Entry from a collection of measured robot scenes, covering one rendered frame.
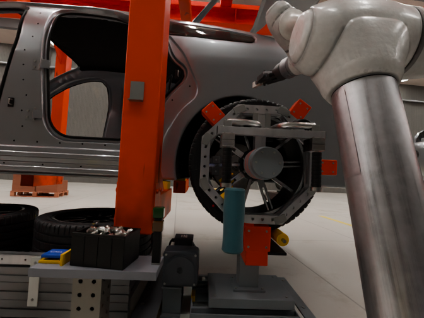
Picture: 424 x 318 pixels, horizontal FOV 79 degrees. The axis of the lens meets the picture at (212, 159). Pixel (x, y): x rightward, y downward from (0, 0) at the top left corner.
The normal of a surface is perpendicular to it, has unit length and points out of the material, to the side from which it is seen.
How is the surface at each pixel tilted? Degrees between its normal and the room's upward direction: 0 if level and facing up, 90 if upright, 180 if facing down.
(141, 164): 90
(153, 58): 90
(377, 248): 83
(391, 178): 76
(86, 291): 90
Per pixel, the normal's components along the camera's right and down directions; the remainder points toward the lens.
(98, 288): 0.04, -0.05
